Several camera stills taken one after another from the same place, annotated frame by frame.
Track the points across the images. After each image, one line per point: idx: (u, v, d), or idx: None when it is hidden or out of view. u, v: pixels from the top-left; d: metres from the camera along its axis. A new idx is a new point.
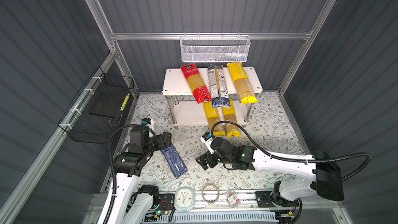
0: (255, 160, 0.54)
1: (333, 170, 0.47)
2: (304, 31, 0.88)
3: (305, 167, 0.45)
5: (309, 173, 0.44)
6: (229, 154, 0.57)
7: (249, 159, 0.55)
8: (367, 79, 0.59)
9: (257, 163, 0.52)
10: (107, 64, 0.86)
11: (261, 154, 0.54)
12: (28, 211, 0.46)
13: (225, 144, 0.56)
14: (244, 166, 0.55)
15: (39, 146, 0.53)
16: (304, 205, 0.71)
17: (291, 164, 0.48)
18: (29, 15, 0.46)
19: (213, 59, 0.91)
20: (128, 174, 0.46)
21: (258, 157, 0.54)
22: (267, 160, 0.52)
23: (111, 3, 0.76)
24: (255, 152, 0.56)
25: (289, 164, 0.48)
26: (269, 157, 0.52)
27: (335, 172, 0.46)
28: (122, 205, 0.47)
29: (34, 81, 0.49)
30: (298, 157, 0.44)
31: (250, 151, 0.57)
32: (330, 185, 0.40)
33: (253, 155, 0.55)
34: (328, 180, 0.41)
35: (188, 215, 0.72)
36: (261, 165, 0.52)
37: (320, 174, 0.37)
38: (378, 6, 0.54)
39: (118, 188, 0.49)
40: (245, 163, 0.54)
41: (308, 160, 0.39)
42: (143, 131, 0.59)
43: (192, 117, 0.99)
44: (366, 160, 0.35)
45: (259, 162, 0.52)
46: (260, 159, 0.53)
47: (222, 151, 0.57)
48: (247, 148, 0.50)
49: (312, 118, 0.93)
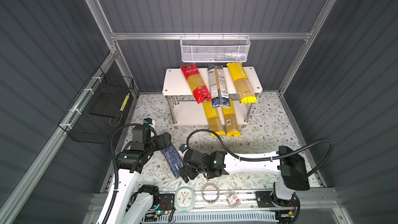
0: (226, 165, 0.53)
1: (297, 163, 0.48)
2: (304, 31, 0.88)
3: (270, 164, 0.47)
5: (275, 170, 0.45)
6: (202, 164, 0.57)
7: (220, 165, 0.54)
8: (366, 79, 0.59)
9: (228, 167, 0.52)
10: (107, 64, 0.86)
11: (231, 158, 0.54)
12: (28, 211, 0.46)
13: (195, 154, 0.56)
14: (218, 173, 0.54)
15: (39, 146, 0.53)
16: (305, 205, 0.71)
17: (258, 164, 0.48)
18: (29, 15, 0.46)
19: (213, 59, 0.91)
20: (130, 170, 0.47)
21: (228, 162, 0.54)
22: (237, 164, 0.52)
23: (111, 3, 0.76)
24: (226, 157, 0.55)
25: (257, 165, 0.48)
26: (239, 160, 0.52)
27: (299, 164, 0.46)
28: (122, 205, 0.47)
29: (34, 81, 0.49)
30: (264, 156, 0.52)
31: (221, 157, 0.56)
32: (296, 178, 0.42)
33: (224, 160, 0.55)
34: (295, 173, 0.43)
35: (188, 215, 0.72)
36: (232, 168, 0.52)
37: (285, 170, 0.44)
38: (378, 6, 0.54)
39: (121, 184, 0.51)
40: (217, 169, 0.54)
41: (271, 158, 0.48)
42: (145, 129, 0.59)
43: (192, 117, 0.99)
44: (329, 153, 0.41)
45: (230, 166, 0.52)
46: (231, 163, 0.53)
47: (194, 161, 0.56)
48: (219, 153, 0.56)
49: (312, 119, 0.93)
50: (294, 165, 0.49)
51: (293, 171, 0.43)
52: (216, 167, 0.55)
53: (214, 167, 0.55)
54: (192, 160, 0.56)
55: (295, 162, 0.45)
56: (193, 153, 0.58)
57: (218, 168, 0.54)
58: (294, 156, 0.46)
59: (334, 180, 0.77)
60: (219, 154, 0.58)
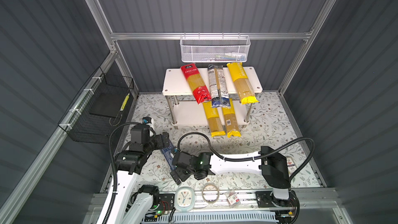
0: (212, 166, 0.55)
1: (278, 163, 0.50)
2: (304, 31, 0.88)
3: (253, 164, 0.48)
5: (256, 169, 0.47)
6: (189, 165, 0.59)
7: (206, 166, 0.56)
8: (367, 79, 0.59)
9: (214, 168, 0.54)
10: (107, 64, 0.86)
11: (216, 159, 0.56)
12: (28, 211, 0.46)
13: (183, 156, 0.59)
14: (204, 174, 0.56)
15: (39, 146, 0.53)
16: (305, 206, 0.71)
17: (242, 164, 0.50)
18: (29, 15, 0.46)
19: (213, 59, 0.91)
20: (128, 171, 0.46)
21: (214, 163, 0.55)
22: (222, 164, 0.53)
23: (111, 3, 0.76)
24: (211, 157, 0.57)
25: (240, 165, 0.50)
26: (223, 161, 0.54)
27: (281, 163, 0.48)
28: (121, 206, 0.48)
29: (34, 81, 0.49)
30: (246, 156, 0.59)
31: (207, 158, 0.58)
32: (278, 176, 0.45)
33: (210, 161, 0.56)
34: (275, 172, 0.45)
35: (188, 215, 0.72)
36: (217, 168, 0.53)
37: (266, 169, 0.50)
38: (378, 6, 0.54)
39: (119, 186, 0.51)
40: (204, 170, 0.55)
41: (254, 158, 0.49)
42: (143, 130, 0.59)
43: (192, 117, 0.99)
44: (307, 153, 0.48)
45: (215, 167, 0.54)
46: (216, 164, 0.54)
47: (182, 163, 0.57)
48: (205, 154, 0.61)
49: (312, 119, 0.93)
50: (276, 164, 0.50)
51: (272, 170, 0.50)
52: (203, 168, 0.56)
53: (200, 168, 0.57)
54: (180, 162, 0.57)
55: (277, 162, 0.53)
56: (180, 155, 0.59)
57: (204, 168, 0.56)
58: (276, 156, 0.48)
59: (334, 180, 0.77)
60: (205, 155, 0.59)
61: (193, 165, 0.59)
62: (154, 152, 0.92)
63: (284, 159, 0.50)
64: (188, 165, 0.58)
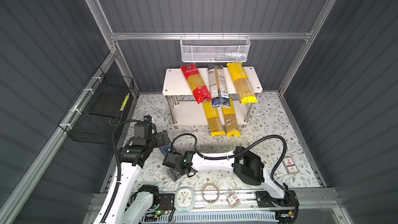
0: (193, 163, 0.61)
1: (252, 162, 0.55)
2: (304, 31, 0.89)
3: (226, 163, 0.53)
5: (229, 167, 0.52)
6: (176, 164, 0.66)
7: (188, 164, 0.62)
8: (366, 79, 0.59)
9: (195, 165, 0.60)
10: (107, 64, 0.86)
11: (198, 158, 0.61)
12: (28, 211, 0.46)
13: (170, 156, 0.66)
14: (187, 171, 0.62)
15: (40, 146, 0.53)
16: (304, 205, 0.71)
17: (217, 162, 0.56)
18: (28, 14, 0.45)
19: (213, 59, 0.91)
20: (132, 163, 0.48)
21: (195, 160, 0.61)
22: (201, 162, 0.59)
23: (111, 3, 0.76)
24: (194, 156, 0.63)
25: (217, 163, 0.55)
26: (203, 159, 0.60)
27: (254, 161, 0.54)
28: (123, 200, 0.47)
29: (33, 80, 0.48)
30: (223, 155, 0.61)
31: (190, 156, 0.64)
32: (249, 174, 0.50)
33: (192, 159, 0.62)
34: (244, 170, 0.50)
35: (188, 215, 0.72)
36: (197, 165, 0.59)
37: (237, 167, 0.50)
38: (379, 6, 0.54)
39: (123, 177, 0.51)
40: (187, 167, 0.61)
41: (228, 156, 0.55)
42: (146, 126, 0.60)
43: (192, 117, 0.99)
44: (284, 151, 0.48)
45: (196, 164, 0.60)
46: (197, 162, 0.60)
47: (169, 162, 0.65)
48: (189, 153, 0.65)
49: (313, 118, 0.92)
50: (250, 163, 0.55)
51: (243, 168, 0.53)
52: (186, 165, 0.62)
53: (184, 165, 0.62)
54: (167, 162, 0.66)
55: (251, 160, 0.53)
56: (168, 155, 0.66)
57: (187, 166, 0.61)
58: (250, 155, 0.54)
59: (334, 180, 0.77)
60: (188, 154, 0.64)
61: (179, 164, 0.66)
62: (153, 152, 0.92)
63: (258, 158, 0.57)
64: (174, 164, 0.66)
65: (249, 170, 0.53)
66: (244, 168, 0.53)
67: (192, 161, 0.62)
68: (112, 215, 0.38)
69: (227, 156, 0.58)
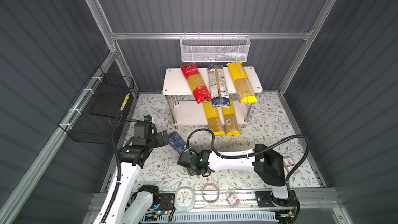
0: (210, 163, 0.58)
1: (274, 161, 0.51)
2: (304, 31, 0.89)
3: (246, 161, 0.50)
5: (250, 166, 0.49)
6: (192, 164, 0.63)
7: (205, 163, 0.59)
8: (366, 79, 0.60)
9: (212, 164, 0.57)
10: (107, 64, 0.86)
11: (214, 156, 0.59)
12: (28, 211, 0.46)
13: (185, 155, 0.64)
14: (203, 170, 0.59)
15: (39, 146, 0.53)
16: (305, 205, 0.71)
17: (238, 161, 0.52)
18: (29, 15, 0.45)
19: (213, 59, 0.91)
20: (132, 163, 0.48)
21: (212, 159, 0.58)
22: (218, 161, 0.56)
23: (111, 3, 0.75)
24: (210, 155, 0.60)
25: (236, 162, 0.52)
26: (221, 158, 0.57)
27: (276, 161, 0.49)
28: (123, 200, 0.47)
29: (34, 81, 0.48)
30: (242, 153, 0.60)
31: (206, 155, 0.61)
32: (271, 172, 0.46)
33: (209, 158, 0.60)
34: (267, 169, 0.46)
35: (188, 214, 0.72)
36: (215, 165, 0.56)
37: (259, 166, 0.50)
38: (378, 6, 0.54)
39: (123, 177, 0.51)
40: (203, 167, 0.58)
41: (248, 154, 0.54)
42: (146, 125, 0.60)
43: (192, 116, 0.99)
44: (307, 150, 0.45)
45: (213, 164, 0.57)
46: (214, 160, 0.58)
47: (184, 161, 0.63)
48: (204, 152, 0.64)
49: (312, 118, 0.93)
50: (271, 162, 0.51)
51: (265, 167, 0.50)
52: (202, 164, 0.59)
53: (200, 165, 0.60)
54: (182, 162, 0.63)
55: (272, 159, 0.49)
56: (183, 155, 0.64)
57: (203, 166, 0.59)
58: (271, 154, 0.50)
59: (333, 180, 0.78)
60: (205, 153, 0.62)
61: (194, 163, 0.64)
62: (153, 152, 0.92)
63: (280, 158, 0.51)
64: (189, 163, 0.63)
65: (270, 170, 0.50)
66: (267, 167, 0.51)
67: (209, 160, 0.59)
68: (112, 215, 0.38)
69: (247, 154, 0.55)
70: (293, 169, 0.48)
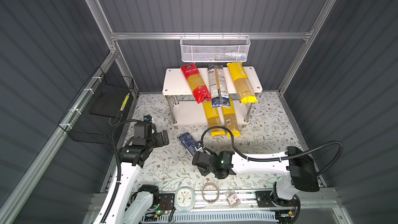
0: (233, 165, 0.53)
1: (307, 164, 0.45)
2: (304, 31, 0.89)
3: (280, 165, 0.46)
5: (284, 170, 0.44)
6: (210, 165, 0.58)
7: (227, 166, 0.54)
8: (366, 79, 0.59)
9: (236, 167, 0.52)
10: (107, 64, 0.86)
11: (239, 158, 0.54)
12: (28, 211, 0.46)
13: (202, 156, 0.58)
14: (225, 173, 0.54)
15: (39, 146, 0.53)
16: (305, 205, 0.71)
17: (267, 164, 0.48)
18: (28, 14, 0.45)
19: (213, 59, 0.91)
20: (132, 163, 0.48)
21: (236, 162, 0.54)
22: (244, 164, 0.52)
23: (111, 2, 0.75)
24: (233, 157, 0.55)
25: (265, 165, 0.48)
26: (246, 160, 0.52)
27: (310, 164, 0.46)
28: (123, 200, 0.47)
29: (34, 81, 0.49)
30: (272, 155, 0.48)
31: (228, 156, 0.57)
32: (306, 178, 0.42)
33: (231, 160, 0.55)
34: (304, 174, 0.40)
35: (188, 214, 0.72)
36: (240, 168, 0.52)
37: (295, 170, 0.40)
38: (379, 6, 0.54)
39: (123, 177, 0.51)
40: (225, 169, 0.54)
41: (281, 158, 0.47)
42: (146, 125, 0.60)
43: (192, 116, 0.99)
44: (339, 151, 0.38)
45: (238, 166, 0.52)
46: (239, 163, 0.53)
47: (202, 162, 0.57)
48: (225, 153, 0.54)
49: (313, 118, 0.92)
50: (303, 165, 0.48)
51: (303, 172, 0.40)
52: (224, 167, 0.55)
53: (221, 167, 0.55)
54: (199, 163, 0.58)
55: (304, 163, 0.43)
56: (199, 155, 0.59)
57: (225, 168, 0.54)
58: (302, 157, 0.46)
59: (333, 180, 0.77)
60: (226, 154, 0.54)
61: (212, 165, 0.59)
62: (153, 152, 0.92)
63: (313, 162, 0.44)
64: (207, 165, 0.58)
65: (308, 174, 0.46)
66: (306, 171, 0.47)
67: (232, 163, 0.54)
68: (112, 215, 0.38)
69: (279, 157, 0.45)
70: (330, 164, 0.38)
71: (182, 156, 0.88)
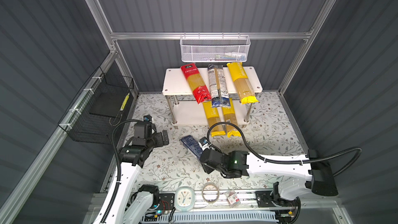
0: (249, 166, 0.50)
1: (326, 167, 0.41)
2: (304, 31, 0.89)
3: (301, 168, 0.44)
5: (306, 174, 0.43)
6: (221, 164, 0.54)
7: (241, 167, 0.51)
8: (366, 79, 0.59)
9: (251, 169, 0.50)
10: (107, 64, 0.86)
11: (255, 159, 0.51)
12: (28, 212, 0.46)
13: (213, 154, 0.54)
14: (238, 173, 0.51)
15: (39, 146, 0.53)
16: (305, 205, 0.71)
17: (286, 167, 0.46)
18: (28, 14, 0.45)
19: (213, 59, 0.91)
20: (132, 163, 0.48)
21: (251, 163, 0.51)
22: (261, 166, 0.49)
23: (111, 3, 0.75)
24: (247, 157, 0.53)
25: (284, 168, 0.46)
26: (263, 162, 0.50)
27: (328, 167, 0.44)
28: (123, 200, 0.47)
29: (34, 81, 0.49)
30: (292, 158, 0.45)
31: (241, 156, 0.54)
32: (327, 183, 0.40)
33: (247, 161, 0.52)
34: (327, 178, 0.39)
35: (188, 214, 0.72)
36: (255, 170, 0.49)
37: (317, 174, 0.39)
38: (379, 6, 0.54)
39: (123, 177, 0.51)
40: (238, 170, 0.51)
41: (302, 161, 0.45)
42: (146, 125, 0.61)
43: (192, 116, 0.99)
44: (356, 154, 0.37)
45: (253, 168, 0.49)
46: (255, 165, 0.50)
47: (213, 160, 0.52)
48: (239, 152, 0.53)
49: (313, 118, 0.92)
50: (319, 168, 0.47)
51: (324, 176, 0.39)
52: (237, 168, 0.52)
53: (235, 168, 0.52)
54: (211, 160, 0.53)
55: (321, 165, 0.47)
56: (210, 153, 0.55)
57: (238, 169, 0.51)
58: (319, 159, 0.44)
59: (333, 180, 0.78)
60: (239, 154, 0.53)
61: (225, 165, 0.55)
62: (153, 152, 0.92)
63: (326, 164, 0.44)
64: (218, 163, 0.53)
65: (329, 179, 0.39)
66: (326, 174, 0.46)
67: (247, 164, 0.51)
68: (112, 215, 0.38)
69: (300, 160, 0.46)
70: (345, 167, 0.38)
71: (182, 156, 0.88)
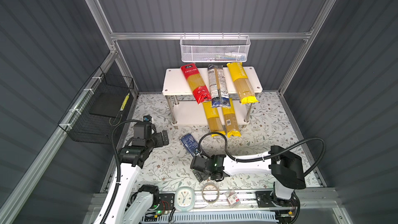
0: (225, 167, 0.57)
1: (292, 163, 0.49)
2: (304, 31, 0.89)
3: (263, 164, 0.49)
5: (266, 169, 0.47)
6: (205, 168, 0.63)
7: (220, 168, 0.58)
8: (366, 79, 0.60)
9: (226, 169, 0.56)
10: (107, 64, 0.86)
11: (229, 160, 0.58)
12: (28, 212, 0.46)
13: (199, 160, 0.63)
14: (219, 175, 0.59)
15: (40, 146, 0.53)
16: (304, 205, 0.71)
17: (252, 164, 0.51)
18: (29, 15, 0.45)
19: (213, 59, 0.91)
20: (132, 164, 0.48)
21: (226, 164, 0.58)
22: (233, 166, 0.55)
23: (111, 3, 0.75)
24: (224, 159, 0.60)
25: (251, 165, 0.51)
26: (235, 162, 0.56)
27: (295, 162, 0.48)
28: (123, 201, 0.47)
29: (34, 81, 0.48)
30: (257, 155, 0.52)
31: (221, 159, 0.61)
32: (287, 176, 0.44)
33: (223, 163, 0.59)
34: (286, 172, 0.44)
35: (188, 214, 0.72)
36: (230, 169, 0.55)
37: (275, 168, 0.45)
38: (378, 7, 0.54)
39: (123, 177, 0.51)
40: (218, 172, 0.58)
41: (264, 157, 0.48)
42: (146, 125, 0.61)
43: (192, 116, 0.99)
44: (323, 149, 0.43)
45: (228, 167, 0.56)
46: (228, 165, 0.57)
47: (199, 166, 0.62)
48: (219, 157, 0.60)
49: (312, 118, 0.93)
50: (289, 164, 0.49)
51: (284, 169, 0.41)
52: (217, 169, 0.59)
53: (215, 169, 0.59)
54: (196, 166, 0.63)
55: (290, 160, 0.47)
56: (197, 159, 0.63)
57: (218, 170, 0.58)
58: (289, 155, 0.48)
59: (333, 180, 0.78)
60: (218, 158, 0.62)
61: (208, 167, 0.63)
62: (153, 152, 0.92)
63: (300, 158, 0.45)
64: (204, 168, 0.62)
65: (290, 172, 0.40)
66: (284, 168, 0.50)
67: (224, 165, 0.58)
68: (112, 216, 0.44)
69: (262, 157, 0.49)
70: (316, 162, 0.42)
71: (182, 156, 0.88)
